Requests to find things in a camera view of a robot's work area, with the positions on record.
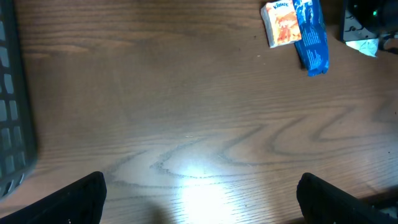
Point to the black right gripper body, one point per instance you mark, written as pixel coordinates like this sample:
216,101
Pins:
368,19

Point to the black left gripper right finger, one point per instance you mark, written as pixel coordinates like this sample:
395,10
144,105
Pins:
322,202

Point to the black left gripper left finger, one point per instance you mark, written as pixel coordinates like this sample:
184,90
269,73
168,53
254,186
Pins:
80,202

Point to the mint green tissue pack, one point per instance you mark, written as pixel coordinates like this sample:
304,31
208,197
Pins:
367,47

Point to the blue Oreo cookie pack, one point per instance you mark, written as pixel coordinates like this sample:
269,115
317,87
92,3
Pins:
313,47

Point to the orange tissue pack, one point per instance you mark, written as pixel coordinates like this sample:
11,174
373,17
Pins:
281,23

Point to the grey plastic mesh basket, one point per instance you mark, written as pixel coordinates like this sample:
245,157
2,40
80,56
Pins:
19,151

